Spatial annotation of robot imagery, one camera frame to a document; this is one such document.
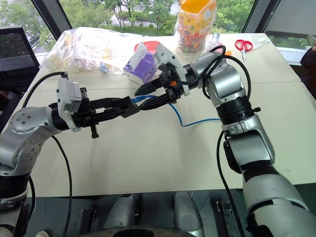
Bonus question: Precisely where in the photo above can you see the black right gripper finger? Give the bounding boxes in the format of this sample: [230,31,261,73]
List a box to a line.
[137,92,175,111]
[134,78,165,97]

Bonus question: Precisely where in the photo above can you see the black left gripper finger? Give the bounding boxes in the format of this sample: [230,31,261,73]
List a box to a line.
[95,109,129,123]
[89,96,133,110]

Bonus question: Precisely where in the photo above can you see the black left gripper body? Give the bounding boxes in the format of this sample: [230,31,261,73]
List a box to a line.
[73,87,100,139]

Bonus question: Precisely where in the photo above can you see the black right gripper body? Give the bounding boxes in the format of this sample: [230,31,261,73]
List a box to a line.
[159,63,185,105]

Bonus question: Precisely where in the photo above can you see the blue Ethernet cable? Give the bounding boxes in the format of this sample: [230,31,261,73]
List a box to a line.
[131,95,222,128]

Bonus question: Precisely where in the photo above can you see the small black box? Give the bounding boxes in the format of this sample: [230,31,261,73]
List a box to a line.
[122,97,140,119]

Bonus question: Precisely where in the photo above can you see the purple white tissue box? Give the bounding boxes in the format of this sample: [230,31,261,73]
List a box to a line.
[122,42,160,85]

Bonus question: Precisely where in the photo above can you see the red round lid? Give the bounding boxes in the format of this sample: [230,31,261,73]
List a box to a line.
[134,40,161,54]

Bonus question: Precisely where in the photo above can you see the small clear plastic bottle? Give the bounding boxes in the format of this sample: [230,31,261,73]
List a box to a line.
[207,32,221,50]

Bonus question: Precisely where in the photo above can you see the large clear plastic bag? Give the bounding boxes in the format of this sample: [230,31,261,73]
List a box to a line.
[43,26,147,75]

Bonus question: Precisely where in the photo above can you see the orange yellow printed carton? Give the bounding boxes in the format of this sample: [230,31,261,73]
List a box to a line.
[178,0,216,28]

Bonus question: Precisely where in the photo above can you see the black mesh office chair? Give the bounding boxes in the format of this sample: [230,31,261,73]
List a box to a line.
[0,26,41,131]

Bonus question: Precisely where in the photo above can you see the small flat clear bag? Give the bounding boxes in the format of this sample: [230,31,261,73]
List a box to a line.
[254,33,272,45]

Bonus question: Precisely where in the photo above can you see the grey rounded shape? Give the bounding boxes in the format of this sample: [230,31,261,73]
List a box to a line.
[172,191,204,237]
[103,194,143,231]

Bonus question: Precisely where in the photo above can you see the person in dark clothing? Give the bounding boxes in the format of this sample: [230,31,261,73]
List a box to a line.
[299,34,316,92]

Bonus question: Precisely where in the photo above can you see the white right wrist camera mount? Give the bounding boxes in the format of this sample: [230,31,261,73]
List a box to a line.
[155,43,191,97]

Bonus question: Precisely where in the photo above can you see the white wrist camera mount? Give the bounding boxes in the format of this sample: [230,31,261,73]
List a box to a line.
[155,43,191,97]
[56,78,83,133]

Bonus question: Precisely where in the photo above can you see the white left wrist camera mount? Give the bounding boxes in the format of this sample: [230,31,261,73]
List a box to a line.
[56,78,83,133]

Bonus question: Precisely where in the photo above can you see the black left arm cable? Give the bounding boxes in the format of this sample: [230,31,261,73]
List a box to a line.
[21,71,74,237]

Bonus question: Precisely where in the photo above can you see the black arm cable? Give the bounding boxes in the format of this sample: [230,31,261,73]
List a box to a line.
[21,71,74,237]
[182,44,252,237]

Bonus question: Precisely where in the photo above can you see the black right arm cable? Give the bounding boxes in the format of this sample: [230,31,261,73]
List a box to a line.
[182,44,252,237]

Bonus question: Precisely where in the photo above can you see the red handled scissors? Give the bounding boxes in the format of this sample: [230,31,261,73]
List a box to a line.
[234,39,254,62]

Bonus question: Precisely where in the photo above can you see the dark window frame post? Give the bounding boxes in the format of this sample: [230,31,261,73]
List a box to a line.
[241,0,267,34]
[31,0,73,38]

